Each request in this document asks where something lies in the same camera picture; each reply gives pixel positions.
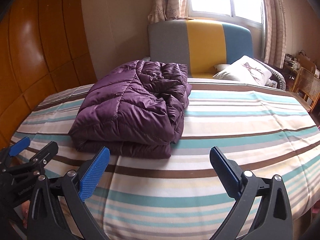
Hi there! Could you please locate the purple quilted down jacket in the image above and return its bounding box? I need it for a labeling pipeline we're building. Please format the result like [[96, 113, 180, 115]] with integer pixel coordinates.
[[68, 60, 191, 159]]

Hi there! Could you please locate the person's left hand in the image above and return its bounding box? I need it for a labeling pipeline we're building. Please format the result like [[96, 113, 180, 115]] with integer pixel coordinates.
[[21, 201, 30, 228]]

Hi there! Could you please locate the striped bed cover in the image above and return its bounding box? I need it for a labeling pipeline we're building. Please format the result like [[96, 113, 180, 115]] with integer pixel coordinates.
[[11, 79, 319, 239]]

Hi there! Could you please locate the wooden wardrobe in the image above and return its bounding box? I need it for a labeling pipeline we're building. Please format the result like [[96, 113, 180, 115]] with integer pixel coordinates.
[[1, 0, 97, 147]]

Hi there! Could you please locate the rattan wooden chair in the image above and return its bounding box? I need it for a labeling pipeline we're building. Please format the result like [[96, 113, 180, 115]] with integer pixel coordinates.
[[289, 67, 320, 113]]

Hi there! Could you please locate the white printed pillow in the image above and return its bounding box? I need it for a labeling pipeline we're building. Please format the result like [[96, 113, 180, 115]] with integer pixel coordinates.
[[213, 55, 272, 86]]

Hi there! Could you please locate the cluttered wooden desk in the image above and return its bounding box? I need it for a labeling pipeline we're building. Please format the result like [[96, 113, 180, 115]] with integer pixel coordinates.
[[283, 50, 317, 79]]

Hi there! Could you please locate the grey yellow blue sofa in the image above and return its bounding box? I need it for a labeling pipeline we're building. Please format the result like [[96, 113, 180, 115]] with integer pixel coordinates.
[[148, 20, 286, 90]]

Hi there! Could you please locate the left pink curtain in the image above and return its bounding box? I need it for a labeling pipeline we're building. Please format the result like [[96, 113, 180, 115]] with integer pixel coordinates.
[[148, 0, 190, 24]]

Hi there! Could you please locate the pink curtain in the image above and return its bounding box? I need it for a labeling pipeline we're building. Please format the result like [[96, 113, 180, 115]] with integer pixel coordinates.
[[148, 0, 190, 24], [264, 0, 286, 69]]

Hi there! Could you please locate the window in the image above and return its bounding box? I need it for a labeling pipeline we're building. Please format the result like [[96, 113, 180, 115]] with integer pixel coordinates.
[[188, 0, 265, 29]]

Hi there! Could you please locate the right pink curtain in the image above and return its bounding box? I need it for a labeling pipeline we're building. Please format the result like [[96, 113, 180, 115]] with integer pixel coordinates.
[[264, 0, 286, 69]]

